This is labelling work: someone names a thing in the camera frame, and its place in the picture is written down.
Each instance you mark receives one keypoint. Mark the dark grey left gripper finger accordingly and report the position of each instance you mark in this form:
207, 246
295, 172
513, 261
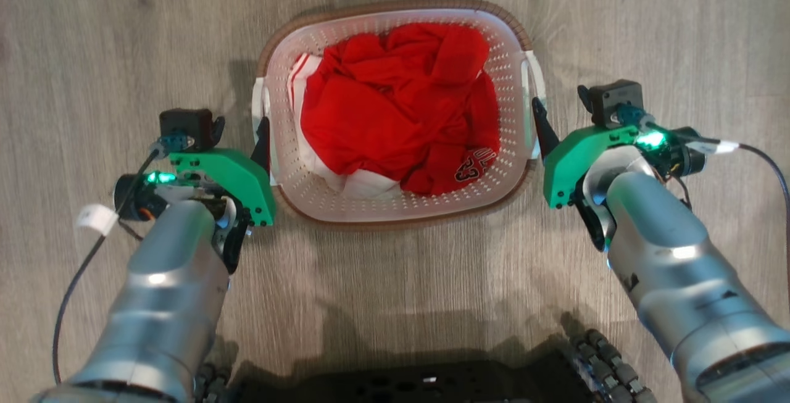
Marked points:
263, 147

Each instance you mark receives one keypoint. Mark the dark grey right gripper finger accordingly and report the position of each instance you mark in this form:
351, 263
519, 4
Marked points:
545, 131

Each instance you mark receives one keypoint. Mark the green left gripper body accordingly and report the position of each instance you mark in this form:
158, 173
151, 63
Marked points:
237, 178

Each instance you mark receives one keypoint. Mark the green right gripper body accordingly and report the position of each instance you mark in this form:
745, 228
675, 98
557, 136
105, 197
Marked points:
571, 162

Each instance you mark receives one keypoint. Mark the white laundry basket brown rim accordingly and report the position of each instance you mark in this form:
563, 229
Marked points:
395, 210

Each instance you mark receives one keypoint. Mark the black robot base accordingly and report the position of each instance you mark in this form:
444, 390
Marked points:
407, 384

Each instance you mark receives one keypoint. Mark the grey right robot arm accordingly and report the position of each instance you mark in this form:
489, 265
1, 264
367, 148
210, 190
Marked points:
673, 267

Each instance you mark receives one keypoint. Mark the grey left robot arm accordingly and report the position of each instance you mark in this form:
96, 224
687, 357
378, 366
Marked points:
160, 304

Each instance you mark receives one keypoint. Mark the white cloth with red stripes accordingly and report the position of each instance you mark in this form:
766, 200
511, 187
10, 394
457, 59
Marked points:
370, 186

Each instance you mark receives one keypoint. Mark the red garment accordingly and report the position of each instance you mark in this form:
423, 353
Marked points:
382, 113

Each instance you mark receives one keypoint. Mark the black roller wheel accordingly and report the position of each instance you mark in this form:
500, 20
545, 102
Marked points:
611, 366
213, 384

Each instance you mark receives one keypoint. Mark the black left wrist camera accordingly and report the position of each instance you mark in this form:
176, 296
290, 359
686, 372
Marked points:
185, 125

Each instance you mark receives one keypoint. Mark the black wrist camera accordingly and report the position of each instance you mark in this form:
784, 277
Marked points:
614, 100
185, 125

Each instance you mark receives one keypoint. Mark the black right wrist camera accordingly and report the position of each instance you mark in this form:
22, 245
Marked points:
614, 100

